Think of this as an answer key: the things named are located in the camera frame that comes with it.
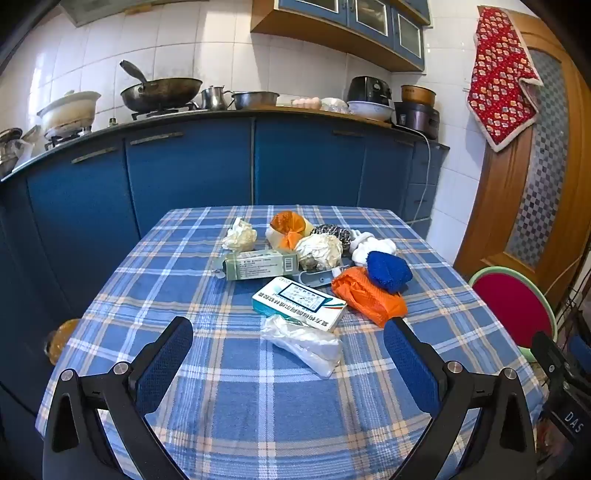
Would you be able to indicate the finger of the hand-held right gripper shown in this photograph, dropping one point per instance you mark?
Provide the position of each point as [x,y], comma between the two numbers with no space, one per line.
[547,353]

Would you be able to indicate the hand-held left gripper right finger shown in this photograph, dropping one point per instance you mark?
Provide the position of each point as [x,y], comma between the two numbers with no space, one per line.
[411,364]

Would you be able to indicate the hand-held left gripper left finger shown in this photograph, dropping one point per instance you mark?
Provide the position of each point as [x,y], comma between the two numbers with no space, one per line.
[166,360]

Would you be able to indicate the orange mesh cloth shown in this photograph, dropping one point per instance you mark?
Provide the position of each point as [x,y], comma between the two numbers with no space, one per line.
[369,297]

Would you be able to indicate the blue mesh scrubber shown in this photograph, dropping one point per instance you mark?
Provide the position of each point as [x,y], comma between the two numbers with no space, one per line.
[390,272]

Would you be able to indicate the clear plastic bag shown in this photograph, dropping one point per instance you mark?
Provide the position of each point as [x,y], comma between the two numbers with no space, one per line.
[304,344]

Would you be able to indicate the white and teal cardboard box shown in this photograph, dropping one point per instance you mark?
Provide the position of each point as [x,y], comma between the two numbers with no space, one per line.
[300,304]

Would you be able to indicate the light blue plastic hook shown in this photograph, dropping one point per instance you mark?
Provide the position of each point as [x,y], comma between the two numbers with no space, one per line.
[318,278]

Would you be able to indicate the white sock ball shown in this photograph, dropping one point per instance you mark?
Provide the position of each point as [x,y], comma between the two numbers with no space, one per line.
[369,244]

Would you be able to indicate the white paper ball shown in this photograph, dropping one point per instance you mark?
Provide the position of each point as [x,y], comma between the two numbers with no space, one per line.
[318,251]

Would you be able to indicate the steel wool scrubber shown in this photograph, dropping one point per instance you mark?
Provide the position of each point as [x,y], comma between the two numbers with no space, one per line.
[332,230]

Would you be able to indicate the orange plastic bag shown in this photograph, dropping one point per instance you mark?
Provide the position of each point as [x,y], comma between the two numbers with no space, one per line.
[288,226]

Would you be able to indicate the blue plaid tablecloth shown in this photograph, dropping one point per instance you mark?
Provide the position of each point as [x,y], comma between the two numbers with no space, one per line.
[258,415]

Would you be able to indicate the green cardboard box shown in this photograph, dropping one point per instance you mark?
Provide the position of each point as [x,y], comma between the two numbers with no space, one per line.
[258,266]

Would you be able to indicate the crumpled cream paper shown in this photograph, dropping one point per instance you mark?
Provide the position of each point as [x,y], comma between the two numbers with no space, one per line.
[240,235]

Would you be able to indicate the wooden door with patterned glass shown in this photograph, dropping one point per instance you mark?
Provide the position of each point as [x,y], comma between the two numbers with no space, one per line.
[508,198]

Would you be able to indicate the cream rectangular block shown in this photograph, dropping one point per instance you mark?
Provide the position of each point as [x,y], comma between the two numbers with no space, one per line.
[274,241]

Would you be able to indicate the blue kitchen base cabinet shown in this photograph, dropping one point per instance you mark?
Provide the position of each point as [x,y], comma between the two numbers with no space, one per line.
[184,175]

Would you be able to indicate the gas stove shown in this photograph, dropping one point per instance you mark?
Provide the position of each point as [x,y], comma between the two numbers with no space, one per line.
[152,113]

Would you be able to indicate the white bowl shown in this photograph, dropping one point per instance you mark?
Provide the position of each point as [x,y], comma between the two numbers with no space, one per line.
[369,110]

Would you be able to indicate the steel pot with lid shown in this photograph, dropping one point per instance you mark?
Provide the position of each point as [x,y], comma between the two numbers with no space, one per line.
[9,147]

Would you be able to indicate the steel kettle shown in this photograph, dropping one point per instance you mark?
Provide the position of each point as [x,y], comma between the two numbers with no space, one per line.
[214,98]

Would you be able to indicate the white cooking pot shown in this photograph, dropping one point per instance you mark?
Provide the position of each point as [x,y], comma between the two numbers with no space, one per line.
[69,110]

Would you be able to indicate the dark metal wok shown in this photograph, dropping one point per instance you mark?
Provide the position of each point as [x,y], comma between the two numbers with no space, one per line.
[157,92]

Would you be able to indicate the brown inner pot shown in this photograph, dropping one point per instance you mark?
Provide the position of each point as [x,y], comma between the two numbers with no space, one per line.
[418,93]

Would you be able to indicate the clear bag on counter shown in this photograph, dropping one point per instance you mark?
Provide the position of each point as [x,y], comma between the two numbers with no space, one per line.
[334,104]

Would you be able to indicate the steel basin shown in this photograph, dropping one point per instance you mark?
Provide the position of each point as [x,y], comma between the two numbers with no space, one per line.
[255,99]

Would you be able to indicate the black rice cooker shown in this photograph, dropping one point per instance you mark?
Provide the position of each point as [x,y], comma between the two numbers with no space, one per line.
[369,88]

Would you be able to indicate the red quilted cloth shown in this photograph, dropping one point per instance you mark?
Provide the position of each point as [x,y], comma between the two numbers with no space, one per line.
[503,74]

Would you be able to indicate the pile of eggs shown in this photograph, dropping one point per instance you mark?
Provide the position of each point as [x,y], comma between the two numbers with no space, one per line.
[304,102]

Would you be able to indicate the blue wall cabinet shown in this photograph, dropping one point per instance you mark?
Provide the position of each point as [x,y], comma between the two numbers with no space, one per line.
[351,27]

